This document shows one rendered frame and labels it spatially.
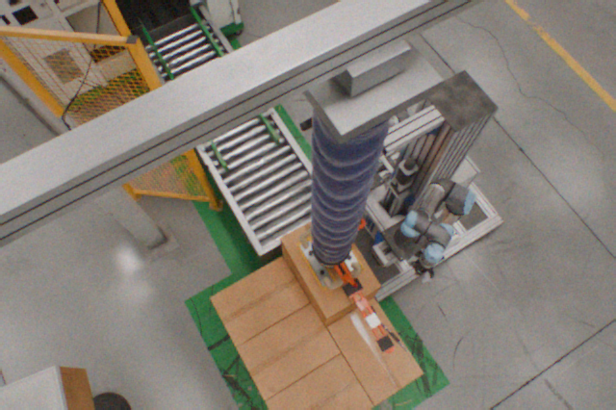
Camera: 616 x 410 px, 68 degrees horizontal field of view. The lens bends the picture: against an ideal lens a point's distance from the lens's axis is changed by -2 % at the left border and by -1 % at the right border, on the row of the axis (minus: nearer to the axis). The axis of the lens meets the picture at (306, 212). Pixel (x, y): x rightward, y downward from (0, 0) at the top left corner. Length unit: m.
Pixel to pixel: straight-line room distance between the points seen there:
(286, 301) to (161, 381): 1.25
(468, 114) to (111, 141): 1.65
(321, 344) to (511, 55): 3.53
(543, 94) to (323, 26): 4.28
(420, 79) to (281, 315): 2.39
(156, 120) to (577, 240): 4.08
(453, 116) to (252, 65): 1.38
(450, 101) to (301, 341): 1.88
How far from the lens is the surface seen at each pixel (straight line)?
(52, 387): 3.15
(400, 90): 1.16
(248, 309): 3.33
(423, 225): 2.13
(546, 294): 4.34
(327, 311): 2.90
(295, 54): 0.98
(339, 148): 1.35
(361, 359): 3.28
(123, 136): 0.94
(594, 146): 5.10
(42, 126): 2.55
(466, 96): 2.28
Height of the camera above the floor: 3.81
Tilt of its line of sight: 69 degrees down
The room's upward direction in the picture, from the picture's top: 1 degrees counter-clockwise
